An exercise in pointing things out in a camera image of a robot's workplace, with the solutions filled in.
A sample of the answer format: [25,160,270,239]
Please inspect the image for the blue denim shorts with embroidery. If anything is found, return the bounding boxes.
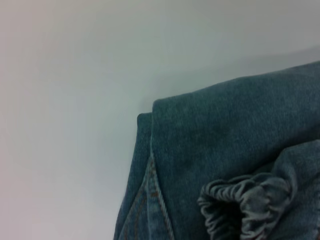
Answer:
[113,60,320,240]

